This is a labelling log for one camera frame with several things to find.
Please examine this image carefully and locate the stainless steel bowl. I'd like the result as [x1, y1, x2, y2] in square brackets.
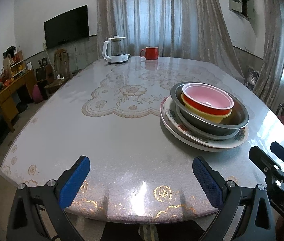
[170, 82, 249, 136]

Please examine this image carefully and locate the yellow plastic bowl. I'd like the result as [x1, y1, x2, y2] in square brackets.
[181, 93, 232, 123]

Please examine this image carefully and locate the red plastic bowl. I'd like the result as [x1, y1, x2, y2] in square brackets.
[181, 83, 234, 116]

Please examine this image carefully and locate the large white double-happiness plate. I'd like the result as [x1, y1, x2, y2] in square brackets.
[164, 96, 249, 150]

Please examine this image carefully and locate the pink-rimmed floral plate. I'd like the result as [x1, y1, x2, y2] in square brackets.
[160, 97, 223, 152]

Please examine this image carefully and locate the wooden desk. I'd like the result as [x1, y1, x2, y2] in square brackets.
[0, 70, 37, 132]

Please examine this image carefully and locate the beige right window curtain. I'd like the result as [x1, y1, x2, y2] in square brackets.
[253, 0, 284, 108]

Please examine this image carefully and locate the beige window curtain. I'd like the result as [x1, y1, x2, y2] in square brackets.
[253, 0, 284, 108]
[97, 0, 244, 82]

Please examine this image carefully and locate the wooden chair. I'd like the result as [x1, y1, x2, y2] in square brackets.
[45, 48, 72, 97]

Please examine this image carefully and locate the wooden desktop shelf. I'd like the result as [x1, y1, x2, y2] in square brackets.
[3, 51, 27, 81]

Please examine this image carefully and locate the red mug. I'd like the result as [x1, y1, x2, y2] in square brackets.
[140, 46, 159, 60]

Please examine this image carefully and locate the white glass electric kettle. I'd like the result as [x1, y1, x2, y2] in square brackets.
[102, 35, 131, 64]

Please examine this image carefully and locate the wall electrical panel box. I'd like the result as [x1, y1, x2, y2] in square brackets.
[229, 0, 256, 20]

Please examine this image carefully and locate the black wall television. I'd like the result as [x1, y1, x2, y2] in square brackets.
[43, 5, 89, 48]

